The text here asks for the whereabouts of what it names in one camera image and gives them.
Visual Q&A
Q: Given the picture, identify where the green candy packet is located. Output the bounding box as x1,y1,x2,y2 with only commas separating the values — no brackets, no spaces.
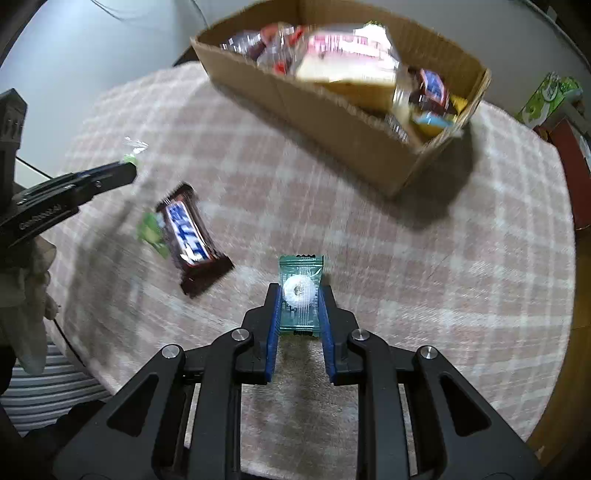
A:
136,211,169,258

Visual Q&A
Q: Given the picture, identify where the green tissue box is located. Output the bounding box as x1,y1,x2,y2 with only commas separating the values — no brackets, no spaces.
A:
516,72,583,129

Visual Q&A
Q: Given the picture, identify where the packaged toast bread slice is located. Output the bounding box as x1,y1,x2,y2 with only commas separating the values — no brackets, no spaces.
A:
290,22,401,113

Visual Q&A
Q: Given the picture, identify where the pink plaid tablecloth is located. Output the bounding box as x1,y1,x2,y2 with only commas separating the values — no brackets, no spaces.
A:
47,62,576,438

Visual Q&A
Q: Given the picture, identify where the black camera box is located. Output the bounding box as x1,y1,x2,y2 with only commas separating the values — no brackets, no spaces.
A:
0,88,27,199

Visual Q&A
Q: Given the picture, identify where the yellow candy wrapper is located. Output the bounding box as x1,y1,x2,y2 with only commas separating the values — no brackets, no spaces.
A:
446,94,468,122

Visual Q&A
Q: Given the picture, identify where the yellow blue candy in box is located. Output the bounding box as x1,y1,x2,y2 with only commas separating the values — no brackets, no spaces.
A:
411,111,455,139

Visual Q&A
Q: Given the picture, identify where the brown Snickers bar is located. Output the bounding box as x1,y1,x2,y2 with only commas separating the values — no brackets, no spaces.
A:
155,182,233,298

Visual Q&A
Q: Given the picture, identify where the white gloved hand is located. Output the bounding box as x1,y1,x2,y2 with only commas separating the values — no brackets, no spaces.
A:
1,236,58,375

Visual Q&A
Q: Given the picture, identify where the brown cardboard box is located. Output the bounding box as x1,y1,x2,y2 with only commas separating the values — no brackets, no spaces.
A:
191,1,491,196

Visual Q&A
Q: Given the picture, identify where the clear bag of red snacks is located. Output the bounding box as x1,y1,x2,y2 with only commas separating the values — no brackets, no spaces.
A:
219,22,305,74

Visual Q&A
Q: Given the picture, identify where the teal mint candy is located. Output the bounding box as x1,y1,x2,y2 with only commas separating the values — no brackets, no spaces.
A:
279,255,324,336

